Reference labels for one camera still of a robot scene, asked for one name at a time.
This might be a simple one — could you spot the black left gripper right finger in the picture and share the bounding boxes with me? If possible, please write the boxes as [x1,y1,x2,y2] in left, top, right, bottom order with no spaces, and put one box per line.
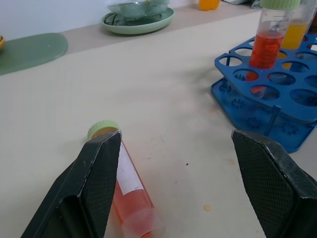
[231,129,317,238]

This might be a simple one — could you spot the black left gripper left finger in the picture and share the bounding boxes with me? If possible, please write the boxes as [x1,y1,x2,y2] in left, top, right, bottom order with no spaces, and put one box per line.
[20,129,123,238]

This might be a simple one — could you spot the red liquid tube, white label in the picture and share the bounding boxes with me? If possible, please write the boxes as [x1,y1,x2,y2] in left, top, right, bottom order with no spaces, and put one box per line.
[87,120,166,238]

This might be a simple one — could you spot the blue plastic test tube rack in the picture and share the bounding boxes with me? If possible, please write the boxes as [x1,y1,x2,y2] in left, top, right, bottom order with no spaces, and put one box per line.
[211,33,317,153]

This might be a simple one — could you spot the red liquid tube, printed scale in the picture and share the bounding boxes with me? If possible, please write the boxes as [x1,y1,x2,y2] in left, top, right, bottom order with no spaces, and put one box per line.
[245,0,301,99]

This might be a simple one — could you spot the tube with orange liquid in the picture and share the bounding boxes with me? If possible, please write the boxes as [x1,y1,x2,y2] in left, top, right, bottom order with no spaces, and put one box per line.
[281,0,317,70]

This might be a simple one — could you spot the green oval mat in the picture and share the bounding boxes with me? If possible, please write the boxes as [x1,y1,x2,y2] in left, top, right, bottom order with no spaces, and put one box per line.
[0,33,69,76]

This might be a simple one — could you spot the green round plate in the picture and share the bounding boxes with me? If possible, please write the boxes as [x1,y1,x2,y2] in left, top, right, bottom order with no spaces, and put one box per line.
[101,6,175,35]

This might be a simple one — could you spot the clear glass lid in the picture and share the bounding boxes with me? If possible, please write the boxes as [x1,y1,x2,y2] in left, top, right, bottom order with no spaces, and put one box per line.
[106,0,171,18]

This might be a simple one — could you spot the orange juice bottle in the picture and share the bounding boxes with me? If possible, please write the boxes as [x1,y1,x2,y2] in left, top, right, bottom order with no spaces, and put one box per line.
[199,0,220,11]

